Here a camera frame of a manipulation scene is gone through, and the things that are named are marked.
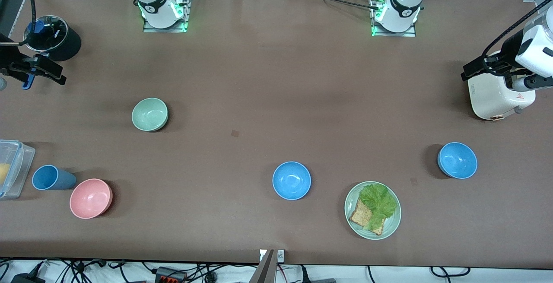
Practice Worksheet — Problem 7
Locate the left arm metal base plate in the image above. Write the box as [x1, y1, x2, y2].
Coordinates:
[370, 0, 418, 38]

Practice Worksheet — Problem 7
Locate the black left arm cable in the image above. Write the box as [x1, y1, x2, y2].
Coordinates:
[481, 0, 553, 59]

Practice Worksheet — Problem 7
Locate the blue bowl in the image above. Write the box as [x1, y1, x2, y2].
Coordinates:
[437, 142, 478, 179]
[272, 161, 312, 200]

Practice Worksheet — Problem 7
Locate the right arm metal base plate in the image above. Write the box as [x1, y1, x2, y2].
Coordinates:
[143, 0, 192, 33]

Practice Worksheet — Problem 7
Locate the green plate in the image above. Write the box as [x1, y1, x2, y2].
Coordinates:
[344, 181, 402, 240]

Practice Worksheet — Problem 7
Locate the black pot blue handle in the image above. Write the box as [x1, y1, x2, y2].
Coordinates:
[22, 15, 82, 90]

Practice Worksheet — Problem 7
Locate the brown bread slice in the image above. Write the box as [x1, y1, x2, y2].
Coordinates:
[349, 198, 385, 236]

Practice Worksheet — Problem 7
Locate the pink bowl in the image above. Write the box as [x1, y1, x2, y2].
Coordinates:
[70, 178, 114, 219]

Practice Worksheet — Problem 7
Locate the green lettuce leaf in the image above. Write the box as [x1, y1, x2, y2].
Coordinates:
[359, 183, 398, 231]

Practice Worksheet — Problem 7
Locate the grey metal bar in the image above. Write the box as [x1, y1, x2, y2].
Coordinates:
[249, 249, 277, 283]

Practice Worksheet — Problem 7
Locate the black orange power adapter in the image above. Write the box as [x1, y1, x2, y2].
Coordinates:
[155, 267, 188, 283]

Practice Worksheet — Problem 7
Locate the cream white toaster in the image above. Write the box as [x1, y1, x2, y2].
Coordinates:
[467, 50, 537, 121]

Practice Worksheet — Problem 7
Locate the blue cup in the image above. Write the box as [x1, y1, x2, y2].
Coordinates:
[32, 165, 77, 191]

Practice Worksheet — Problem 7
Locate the black power plug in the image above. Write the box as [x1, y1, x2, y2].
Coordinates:
[10, 273, 46, 283]

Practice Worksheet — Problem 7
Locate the small white bracket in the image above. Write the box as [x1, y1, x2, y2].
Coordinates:
[259, 249, 285, 262]

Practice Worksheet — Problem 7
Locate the clear plastic container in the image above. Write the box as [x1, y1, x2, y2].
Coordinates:
[0, 140, 36, 200]

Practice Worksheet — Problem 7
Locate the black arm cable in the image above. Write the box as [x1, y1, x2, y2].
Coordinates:
[481, 0, 553, 59]
[17, 0, 38, 37]

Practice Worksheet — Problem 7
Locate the green bowl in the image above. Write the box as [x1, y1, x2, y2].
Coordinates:
[131, 98, 169, 132]

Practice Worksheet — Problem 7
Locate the looped black floor cable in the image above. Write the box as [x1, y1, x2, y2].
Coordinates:
[429, 266, 471, 278]

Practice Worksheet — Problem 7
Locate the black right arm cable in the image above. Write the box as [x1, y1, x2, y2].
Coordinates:
[17, 0, 38, 37]

